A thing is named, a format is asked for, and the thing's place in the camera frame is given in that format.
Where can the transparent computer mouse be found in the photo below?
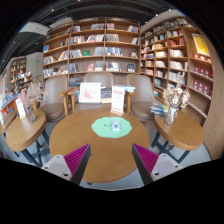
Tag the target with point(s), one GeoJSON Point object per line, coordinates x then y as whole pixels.
{"type": "Point", "coordinates": [115, 126]}

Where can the small white table sign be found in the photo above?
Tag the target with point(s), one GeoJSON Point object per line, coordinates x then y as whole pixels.
{"type": "Point", "coordinates": [20, 108]}

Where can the brown padded wooden armchair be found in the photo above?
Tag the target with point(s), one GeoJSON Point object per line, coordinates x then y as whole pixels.
{"type": "Point", "coordinates": [143, 110]}
{"type": "Point", "coordinates": [98, 77]}
{"type": "Point", "coordinates": [55, 111]}

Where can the stack of wrapped books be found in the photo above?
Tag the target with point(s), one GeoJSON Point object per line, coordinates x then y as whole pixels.
{"type": "Point", "coordinates": [156, 109]}

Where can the small distant bookshelf unit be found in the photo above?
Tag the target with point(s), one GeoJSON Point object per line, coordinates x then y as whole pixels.
{"type": "Point", "coordinates": [18, 66]}

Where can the white sign stand wooden base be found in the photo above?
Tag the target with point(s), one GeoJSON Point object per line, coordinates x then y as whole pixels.
{"type": "Point", "coordinates": [117, 100]}

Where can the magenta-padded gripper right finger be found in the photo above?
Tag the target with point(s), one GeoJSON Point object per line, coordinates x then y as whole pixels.
{"type": "Point", "coordinates": [148, 160]}

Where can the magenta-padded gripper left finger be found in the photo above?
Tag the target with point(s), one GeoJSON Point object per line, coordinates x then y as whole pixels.
{"type": "Point", "coordinates": [75, 160]}

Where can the white hanging ceiling panel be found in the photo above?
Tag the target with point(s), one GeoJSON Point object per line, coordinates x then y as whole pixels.
{"type": "Point", "coordinates": [33, 28]}

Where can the round wooden side table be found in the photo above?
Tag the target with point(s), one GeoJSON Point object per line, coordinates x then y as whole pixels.
{"type": "Point", "coordinates": [26, 133]}
{"type": "Point", "coordinates": [183, 133]}

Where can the curved wooden bookshelf unit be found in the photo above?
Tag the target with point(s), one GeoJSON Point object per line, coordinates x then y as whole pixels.
{"type": "Point", "coordinates": [173, 53]}

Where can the white framed floral picture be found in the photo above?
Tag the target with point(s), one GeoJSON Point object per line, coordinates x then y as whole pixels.
{"type": "Point", "coordinates": [90, 92]}

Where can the green smiley mouse pad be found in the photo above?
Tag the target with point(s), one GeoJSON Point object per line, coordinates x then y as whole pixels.
{"type": "Point", "coordinates": [100, 128]}

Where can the colourful low display shelf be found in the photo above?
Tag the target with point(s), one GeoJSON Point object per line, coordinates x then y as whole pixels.
{"type": "Point", "coordinates": [6, 103]}

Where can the stack of blue books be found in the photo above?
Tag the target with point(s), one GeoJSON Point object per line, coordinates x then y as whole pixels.
{"type": "Point", "coordinates": [128, 88]}

